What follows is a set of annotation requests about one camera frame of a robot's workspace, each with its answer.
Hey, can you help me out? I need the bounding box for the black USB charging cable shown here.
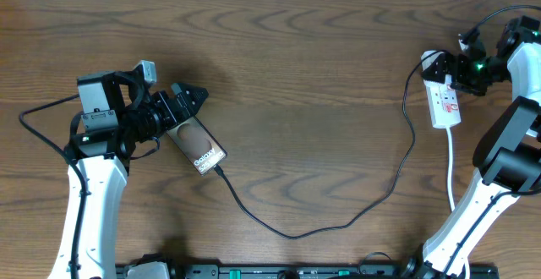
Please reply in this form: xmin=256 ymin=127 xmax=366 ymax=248
xmin=213 ymin=50 xmax=449 ymax=241

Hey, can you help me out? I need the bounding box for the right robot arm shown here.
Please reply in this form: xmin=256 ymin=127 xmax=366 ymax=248
xmin=399 ymin=16 xmax=540 ymax=278

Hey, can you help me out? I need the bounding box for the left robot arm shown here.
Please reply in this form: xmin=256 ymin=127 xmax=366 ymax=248
xmin=50 ymin=68 xmax=209 ymax=278

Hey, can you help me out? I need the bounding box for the white power strip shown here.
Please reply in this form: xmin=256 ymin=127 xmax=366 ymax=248
xmin=423 ymin=73 xmax=461 ymax=129

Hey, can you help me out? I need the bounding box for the white power strip cord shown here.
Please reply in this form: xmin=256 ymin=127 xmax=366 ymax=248
xmin=445 ymin=127 xmax=471 ymax=279

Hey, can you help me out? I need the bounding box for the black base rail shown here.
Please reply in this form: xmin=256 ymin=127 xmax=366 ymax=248
xmin=116 ymin=262 xmax=500 ymax=279

